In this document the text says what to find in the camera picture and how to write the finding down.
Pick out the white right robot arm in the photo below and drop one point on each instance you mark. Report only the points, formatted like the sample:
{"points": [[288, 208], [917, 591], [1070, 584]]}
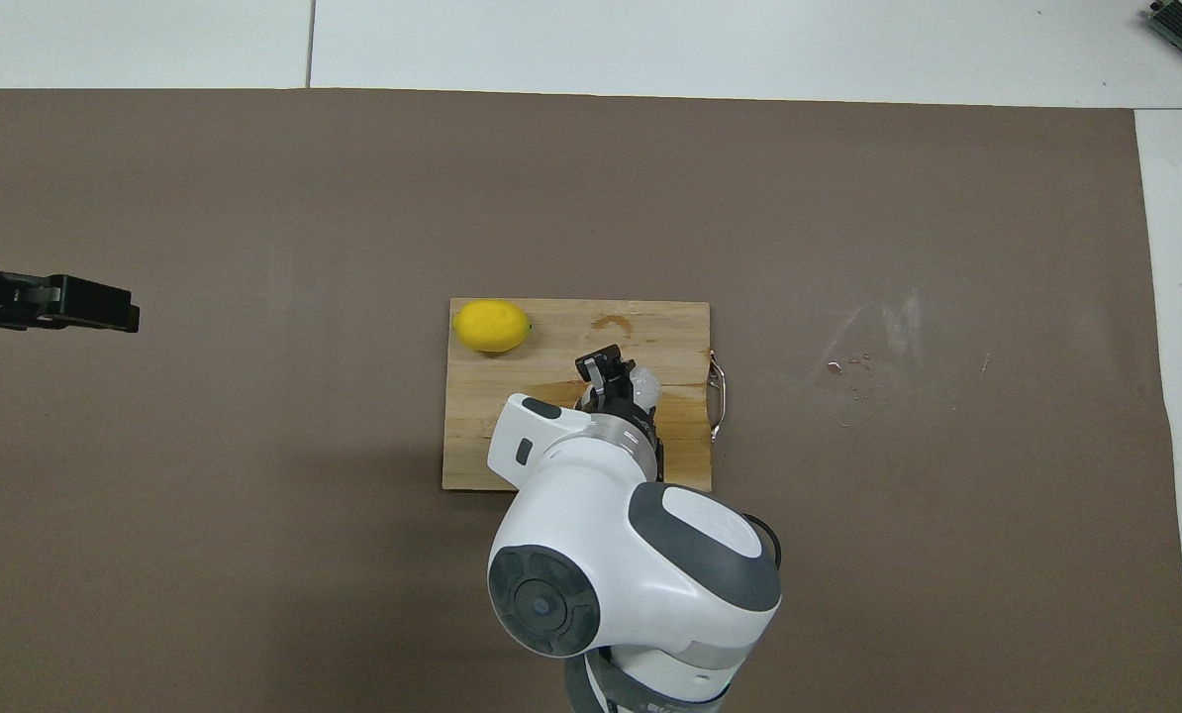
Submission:
{"points": [[611, 535]]}

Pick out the brown paper table mat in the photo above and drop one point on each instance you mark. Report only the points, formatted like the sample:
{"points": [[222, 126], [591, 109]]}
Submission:
{"points": [[650, 198]]}

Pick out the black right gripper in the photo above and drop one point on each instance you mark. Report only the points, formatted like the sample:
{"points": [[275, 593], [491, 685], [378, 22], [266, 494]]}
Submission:
{"points": [[623, 404]]}

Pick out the wooden cutting board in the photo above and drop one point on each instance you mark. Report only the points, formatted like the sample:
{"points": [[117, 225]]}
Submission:
{"points": [[472, 446]]}

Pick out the yellow lemon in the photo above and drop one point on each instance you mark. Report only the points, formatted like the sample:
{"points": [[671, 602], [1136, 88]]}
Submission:
{"points": [[492, 327]]}

